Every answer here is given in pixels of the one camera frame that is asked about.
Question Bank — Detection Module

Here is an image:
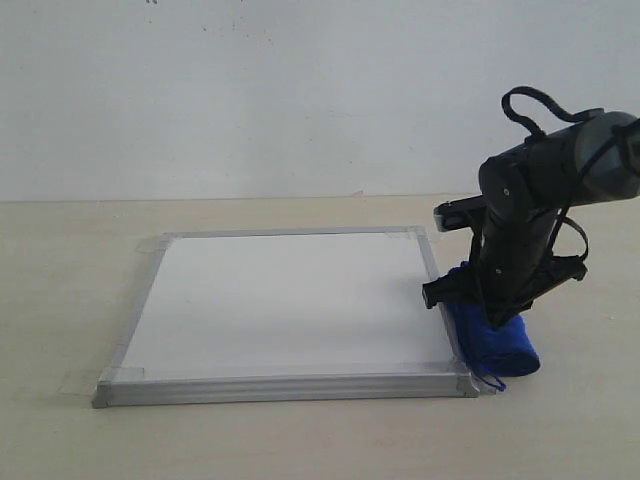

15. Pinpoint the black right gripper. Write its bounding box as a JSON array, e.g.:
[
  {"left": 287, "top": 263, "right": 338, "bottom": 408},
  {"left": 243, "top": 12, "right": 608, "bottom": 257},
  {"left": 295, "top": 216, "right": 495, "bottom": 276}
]
[{"left": 422, "top": 208, "right": 588, "bottom": 328}]

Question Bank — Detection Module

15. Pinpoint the blue cloth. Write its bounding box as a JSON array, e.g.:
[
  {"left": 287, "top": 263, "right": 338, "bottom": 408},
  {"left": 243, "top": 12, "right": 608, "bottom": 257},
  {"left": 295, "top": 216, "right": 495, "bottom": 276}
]
[{"left": 439, "top": 259, "right": 541, "bottom": 394}]

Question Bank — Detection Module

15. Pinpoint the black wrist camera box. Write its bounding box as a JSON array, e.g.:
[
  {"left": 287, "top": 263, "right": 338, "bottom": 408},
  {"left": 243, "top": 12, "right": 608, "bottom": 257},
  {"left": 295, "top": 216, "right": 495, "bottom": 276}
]
[{"left": 433, "top": 196, "right": 486, "bottom": 233}]

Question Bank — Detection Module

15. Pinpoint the clear tape back left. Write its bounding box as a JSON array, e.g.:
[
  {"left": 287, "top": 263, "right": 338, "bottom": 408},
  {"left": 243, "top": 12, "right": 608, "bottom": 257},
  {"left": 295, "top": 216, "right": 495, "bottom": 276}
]
[{"left": 135, "top": 236, "right": 172, "bottom": 254}]

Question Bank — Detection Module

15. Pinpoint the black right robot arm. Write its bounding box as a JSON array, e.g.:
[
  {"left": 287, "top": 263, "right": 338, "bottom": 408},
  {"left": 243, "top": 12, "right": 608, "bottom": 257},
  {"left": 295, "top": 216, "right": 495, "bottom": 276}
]
[{"left": 423, "top": 111, "right": 639, "bottom": 328}]

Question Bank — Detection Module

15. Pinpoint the black braided cable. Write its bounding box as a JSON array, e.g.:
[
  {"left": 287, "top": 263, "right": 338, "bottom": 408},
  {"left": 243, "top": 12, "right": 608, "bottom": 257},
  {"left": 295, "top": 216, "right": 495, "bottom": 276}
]
[{"left": 467, "top": 85, "right": 640, "bottom": 321}]

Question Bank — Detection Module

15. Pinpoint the white board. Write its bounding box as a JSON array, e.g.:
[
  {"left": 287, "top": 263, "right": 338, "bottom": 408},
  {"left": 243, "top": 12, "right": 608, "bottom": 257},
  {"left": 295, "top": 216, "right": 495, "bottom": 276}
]
[{"left": 92, "top": 227, "right": 479, "bottom": 409}]

